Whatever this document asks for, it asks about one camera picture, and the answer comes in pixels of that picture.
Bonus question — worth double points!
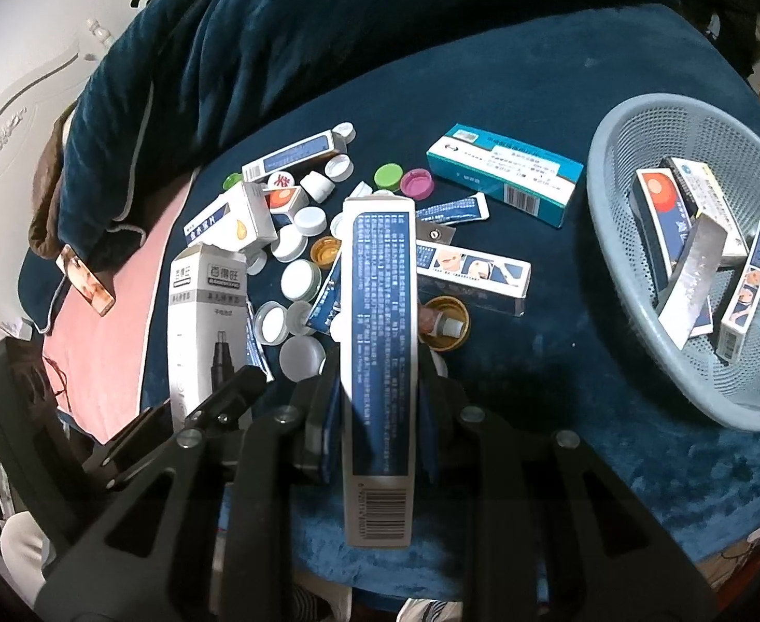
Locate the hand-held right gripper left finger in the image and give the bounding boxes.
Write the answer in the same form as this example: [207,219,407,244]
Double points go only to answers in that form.
[39,369,343,622]

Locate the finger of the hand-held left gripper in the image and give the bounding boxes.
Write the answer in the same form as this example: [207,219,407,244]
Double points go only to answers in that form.
[82,405,183,490]
[182,366,269,432]

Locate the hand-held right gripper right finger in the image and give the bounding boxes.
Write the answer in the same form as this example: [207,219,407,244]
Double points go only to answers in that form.
[417,346,711,622]

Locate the white and grey trimmer box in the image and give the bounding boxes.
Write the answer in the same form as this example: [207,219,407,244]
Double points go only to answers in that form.
[167,243,252,419]

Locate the tall white box blue panel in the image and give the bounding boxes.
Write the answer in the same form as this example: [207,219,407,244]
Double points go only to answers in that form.
[340,196,416,546]

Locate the grey-blue plastic basket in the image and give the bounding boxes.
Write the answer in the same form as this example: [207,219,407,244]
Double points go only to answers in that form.
[587,94,760,432]

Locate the blue strip packet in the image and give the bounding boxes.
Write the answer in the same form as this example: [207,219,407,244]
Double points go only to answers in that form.
[246,301,274,383]

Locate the small white bottle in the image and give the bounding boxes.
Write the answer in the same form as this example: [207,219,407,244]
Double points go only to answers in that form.
[422,311,470,344]

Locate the person's white trousers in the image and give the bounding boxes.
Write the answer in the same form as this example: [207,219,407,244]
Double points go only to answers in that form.
[0,511,53,606]

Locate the gold jar lid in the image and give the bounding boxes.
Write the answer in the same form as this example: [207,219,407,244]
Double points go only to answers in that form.
[422,296,472,354]

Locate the blue sachet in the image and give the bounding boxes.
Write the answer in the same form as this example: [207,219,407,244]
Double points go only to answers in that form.
[305,275,343,336]

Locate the white box with face pictures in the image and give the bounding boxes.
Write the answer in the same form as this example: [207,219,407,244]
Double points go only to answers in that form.
[715,220,760,364]
[414,239,531,317]

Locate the pink bed sheet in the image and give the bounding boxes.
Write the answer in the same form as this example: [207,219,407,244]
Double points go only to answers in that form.
[39,168,203,435]

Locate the white box with yellow drop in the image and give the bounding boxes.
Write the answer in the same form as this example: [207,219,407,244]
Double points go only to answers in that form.
[182,181,276,255]

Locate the amber bottle cap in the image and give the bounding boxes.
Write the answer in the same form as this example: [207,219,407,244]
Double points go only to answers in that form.
[310,236,343,266]

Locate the pile of white caps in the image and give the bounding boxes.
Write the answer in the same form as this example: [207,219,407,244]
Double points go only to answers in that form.
[247,122,358,383]

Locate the small orange box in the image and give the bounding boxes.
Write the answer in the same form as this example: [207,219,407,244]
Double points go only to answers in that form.
[266,187,304,215]

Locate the blue ointment tube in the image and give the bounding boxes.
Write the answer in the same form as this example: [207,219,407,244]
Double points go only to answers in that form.
[415,194,491,228]

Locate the magenta bottle cap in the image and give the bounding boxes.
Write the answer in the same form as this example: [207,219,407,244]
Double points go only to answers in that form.
[401,168,434,199]

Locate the brown cloth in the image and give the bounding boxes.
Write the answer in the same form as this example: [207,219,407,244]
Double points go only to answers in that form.
[26,100,89,260]

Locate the long white box blue panel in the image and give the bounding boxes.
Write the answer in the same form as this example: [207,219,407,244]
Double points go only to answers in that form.
[242,130,350,183]

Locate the teal and white box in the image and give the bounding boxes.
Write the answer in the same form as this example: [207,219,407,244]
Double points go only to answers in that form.
[427,123,584,230]

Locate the silver grey box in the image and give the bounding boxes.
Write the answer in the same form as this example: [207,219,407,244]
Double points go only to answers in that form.
[655,214,727,351]

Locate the white box with blue logo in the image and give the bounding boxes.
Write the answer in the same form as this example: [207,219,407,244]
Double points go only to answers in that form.
[660,157,752,266]

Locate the dark blue quilt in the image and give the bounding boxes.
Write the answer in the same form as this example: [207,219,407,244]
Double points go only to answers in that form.
[17,0,679,338]

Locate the white carved headboard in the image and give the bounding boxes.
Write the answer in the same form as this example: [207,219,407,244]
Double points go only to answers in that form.
[0,9,118,286]

